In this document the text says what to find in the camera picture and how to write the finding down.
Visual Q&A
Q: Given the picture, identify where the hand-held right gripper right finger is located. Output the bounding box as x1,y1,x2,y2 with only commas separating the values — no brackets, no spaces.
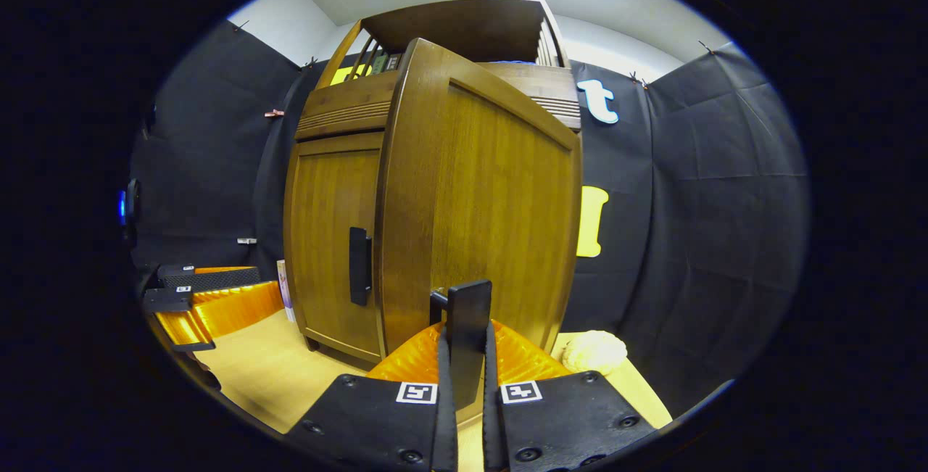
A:
482,320,657,472

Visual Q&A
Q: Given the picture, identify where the black backdrop cloth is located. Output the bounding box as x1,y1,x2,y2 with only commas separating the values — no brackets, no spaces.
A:
129,19,809,415

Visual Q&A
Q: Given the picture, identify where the wooden drawer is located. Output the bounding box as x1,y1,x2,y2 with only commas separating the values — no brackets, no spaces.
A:
294,62,583,143

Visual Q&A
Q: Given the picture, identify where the wooden cabinet door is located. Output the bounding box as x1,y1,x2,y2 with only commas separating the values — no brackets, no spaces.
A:
284,131,385,365
373,37,584,429

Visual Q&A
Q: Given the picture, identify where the black door handle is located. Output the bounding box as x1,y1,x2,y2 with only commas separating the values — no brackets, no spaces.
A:
429,280,494,411
349,226,373,307

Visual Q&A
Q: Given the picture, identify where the white purple box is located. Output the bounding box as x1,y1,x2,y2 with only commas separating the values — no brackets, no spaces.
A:
276,260,297,323

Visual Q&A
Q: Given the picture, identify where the wooden double-door shoe cabinet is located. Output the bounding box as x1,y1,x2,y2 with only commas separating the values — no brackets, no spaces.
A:
283,0,584,371

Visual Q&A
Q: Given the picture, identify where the cream plush item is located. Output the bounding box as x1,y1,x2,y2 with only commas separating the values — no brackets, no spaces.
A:
562,330,629,375

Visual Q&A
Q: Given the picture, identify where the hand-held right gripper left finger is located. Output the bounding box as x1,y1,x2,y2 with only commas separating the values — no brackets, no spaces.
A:
286,323,459,472

